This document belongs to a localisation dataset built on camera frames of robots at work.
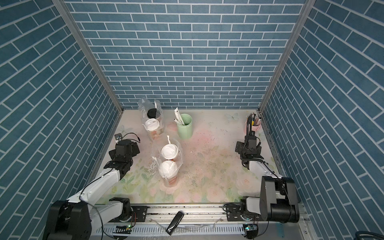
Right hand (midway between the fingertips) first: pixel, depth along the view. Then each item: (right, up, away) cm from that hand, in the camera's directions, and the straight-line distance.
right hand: (249, 145), depth 92 cm
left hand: (-72, +1, -6) cm, 72 cm away
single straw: (-48, +7, -13) cm, 50 cm away
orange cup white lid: (-59, +12, -5) cm, 60 cm away
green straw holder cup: (-41, +8, +7) cm, 42 cm away
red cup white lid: (-47, -1, -15) cm, 49 cm away
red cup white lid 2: (-45, -8, -24) cm, 52 cm away
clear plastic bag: (-50, -2, -24) cm, 56 cm away
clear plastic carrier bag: (-65, +25, -3) cm, 69 cm away
